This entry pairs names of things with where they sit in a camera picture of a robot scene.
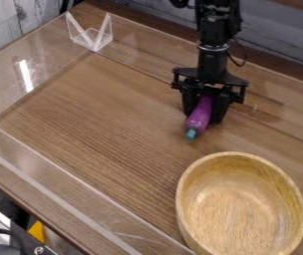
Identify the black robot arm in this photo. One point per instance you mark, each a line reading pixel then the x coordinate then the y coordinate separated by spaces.
pixel 217 24

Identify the brown wooden bowl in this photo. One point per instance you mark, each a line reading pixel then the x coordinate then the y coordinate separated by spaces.
pixel 237 206

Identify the purple toy eggplant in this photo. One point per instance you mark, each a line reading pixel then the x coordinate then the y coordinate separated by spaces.
pixel 199 118

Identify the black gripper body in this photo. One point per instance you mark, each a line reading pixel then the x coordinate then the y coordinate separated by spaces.
pixel 209 78

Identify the yellow sticker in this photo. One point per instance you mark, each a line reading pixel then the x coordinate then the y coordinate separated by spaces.
pixel 37 232

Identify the clear acrylic tray walls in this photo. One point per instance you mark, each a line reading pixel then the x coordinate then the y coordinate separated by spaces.
pixel 92 147

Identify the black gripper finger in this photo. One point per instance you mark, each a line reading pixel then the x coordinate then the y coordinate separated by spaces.
pixel 220 105
pixel 188 100

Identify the black device with screw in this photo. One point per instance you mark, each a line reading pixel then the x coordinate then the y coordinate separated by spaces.
pixel 54 245

